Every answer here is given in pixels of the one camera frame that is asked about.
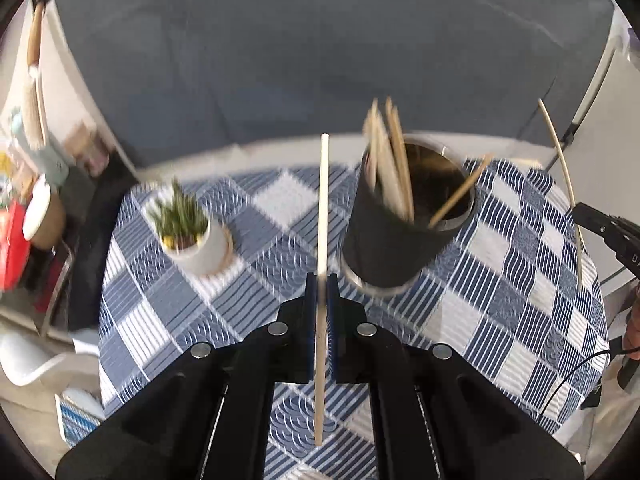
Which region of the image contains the black cylindrical utensil holder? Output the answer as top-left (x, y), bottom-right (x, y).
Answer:
top-left (340, 135), bottom-right (478, 296)

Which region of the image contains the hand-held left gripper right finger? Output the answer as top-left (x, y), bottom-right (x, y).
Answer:
top-left (326, 274), bottom-right (585, 480)

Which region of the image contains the person's right hand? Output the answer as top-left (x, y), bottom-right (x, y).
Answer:
top-left (622, 294), bottom-right (640, 352)

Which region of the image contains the brown pot with white lid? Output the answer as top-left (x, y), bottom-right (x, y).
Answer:
top-left (22, 180), bottom-right (67, 251)

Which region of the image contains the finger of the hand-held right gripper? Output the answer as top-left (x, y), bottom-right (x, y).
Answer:
top-left (571, 202), bottom-right (626, 251)

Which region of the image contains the succulent in white pot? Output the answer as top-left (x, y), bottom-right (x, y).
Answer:
top-left (147, 177), bottom-right (228, 273)

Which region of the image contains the grey blue sofa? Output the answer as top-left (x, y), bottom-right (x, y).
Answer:
top-left (50, 0), bottom-right (616, 171)

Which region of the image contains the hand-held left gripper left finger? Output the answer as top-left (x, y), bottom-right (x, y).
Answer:
top-left (55, 272), bottom-right (318, 480)

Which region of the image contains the red container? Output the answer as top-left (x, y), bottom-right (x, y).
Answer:
top-left (0, 200), bottom-right (32, 291)

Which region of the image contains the blue striped box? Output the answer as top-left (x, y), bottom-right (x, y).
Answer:
top-left (56, 389), bottom-right (105, 450)

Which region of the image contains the white plastic chair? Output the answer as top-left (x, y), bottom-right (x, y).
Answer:
top-left (0, 330), bottom-right (98, 402)

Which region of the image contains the round wooden saucer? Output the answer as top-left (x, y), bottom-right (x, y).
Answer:
top-left (200, 225), bottom-right (235, 277)

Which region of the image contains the blue white patterned tablecloth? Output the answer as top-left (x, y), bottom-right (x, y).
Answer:
top-left (97, 157), bottom-right (608, 480)

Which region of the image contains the black cable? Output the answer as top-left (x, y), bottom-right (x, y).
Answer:
top-left (537, 337), bottom-right (626, 417)

